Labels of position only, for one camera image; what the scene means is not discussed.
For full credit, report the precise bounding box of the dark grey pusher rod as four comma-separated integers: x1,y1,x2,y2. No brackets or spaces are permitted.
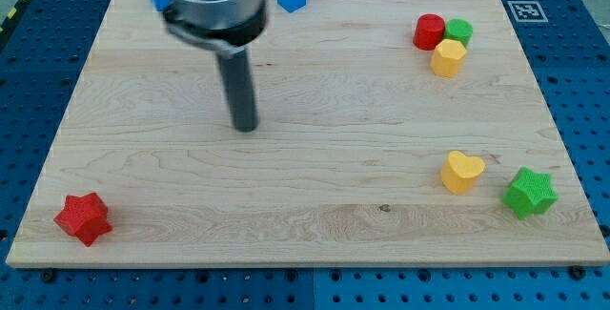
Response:
216,50,259,133

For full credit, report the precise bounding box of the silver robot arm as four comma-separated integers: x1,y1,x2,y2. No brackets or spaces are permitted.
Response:
163,0,267,133

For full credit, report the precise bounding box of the yellow hexagon block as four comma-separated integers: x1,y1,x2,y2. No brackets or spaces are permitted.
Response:
430,39,468,77

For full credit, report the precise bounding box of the wooden board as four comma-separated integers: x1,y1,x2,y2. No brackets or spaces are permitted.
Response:
7,0,609,269

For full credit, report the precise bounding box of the red cylinder block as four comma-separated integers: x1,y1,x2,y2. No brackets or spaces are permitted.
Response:
413,13,445,51

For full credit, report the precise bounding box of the red star block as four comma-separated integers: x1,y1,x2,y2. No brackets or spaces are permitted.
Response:
53,193,113,247

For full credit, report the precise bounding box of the green cylinder block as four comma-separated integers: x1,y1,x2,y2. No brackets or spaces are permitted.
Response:
443,18,474,48

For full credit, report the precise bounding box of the yellow heart block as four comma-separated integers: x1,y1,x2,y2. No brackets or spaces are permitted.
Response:
440,151,486,195

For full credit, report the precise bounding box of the white fiducial marker tag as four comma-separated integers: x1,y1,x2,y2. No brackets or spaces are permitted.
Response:
508,0,548,23

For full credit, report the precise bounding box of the green star block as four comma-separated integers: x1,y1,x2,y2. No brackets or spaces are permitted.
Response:
500,167,559,220

